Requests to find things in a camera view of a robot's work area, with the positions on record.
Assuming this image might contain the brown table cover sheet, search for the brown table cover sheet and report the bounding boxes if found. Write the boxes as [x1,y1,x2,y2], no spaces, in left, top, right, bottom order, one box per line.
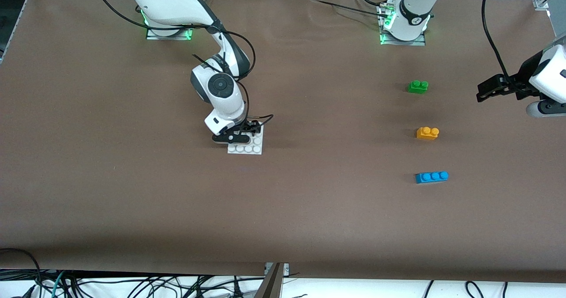
[0,0,566,285]

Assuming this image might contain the teal cable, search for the teal cable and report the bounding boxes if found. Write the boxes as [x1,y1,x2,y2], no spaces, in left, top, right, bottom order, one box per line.
[50,271,66,298]

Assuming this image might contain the yellow two-stud block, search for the yellow two-stud block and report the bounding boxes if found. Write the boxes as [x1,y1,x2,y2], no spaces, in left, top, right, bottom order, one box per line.
[416,126,440,141]

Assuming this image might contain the aluminium profile beam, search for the aluminium profile beam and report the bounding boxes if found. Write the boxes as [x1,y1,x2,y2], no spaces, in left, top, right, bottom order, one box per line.
[253,263,284,298]

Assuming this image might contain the long black base cable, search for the long black base cable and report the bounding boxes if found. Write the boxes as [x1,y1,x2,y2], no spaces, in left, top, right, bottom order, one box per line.
[312,0,390,20]

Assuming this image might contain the black looped cable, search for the black looped cable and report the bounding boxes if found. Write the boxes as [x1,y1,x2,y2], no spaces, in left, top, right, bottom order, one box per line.
[0,248,43,290]

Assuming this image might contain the white studded base plate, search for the white studded base plate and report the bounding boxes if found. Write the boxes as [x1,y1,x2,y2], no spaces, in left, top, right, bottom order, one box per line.
[227,125,265,155]

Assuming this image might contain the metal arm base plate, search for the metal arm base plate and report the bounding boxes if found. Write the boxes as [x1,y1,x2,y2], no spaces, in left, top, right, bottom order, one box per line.
[146,22,194,41]
[379,4,426,46]

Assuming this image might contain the small metal bracket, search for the small metal bracket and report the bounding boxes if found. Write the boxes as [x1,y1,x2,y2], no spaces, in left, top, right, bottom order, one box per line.
[264,263,290,277]

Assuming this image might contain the blue three-stud block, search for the blue three-stud block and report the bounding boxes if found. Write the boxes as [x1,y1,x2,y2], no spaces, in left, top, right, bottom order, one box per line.
[415,171,449,184]

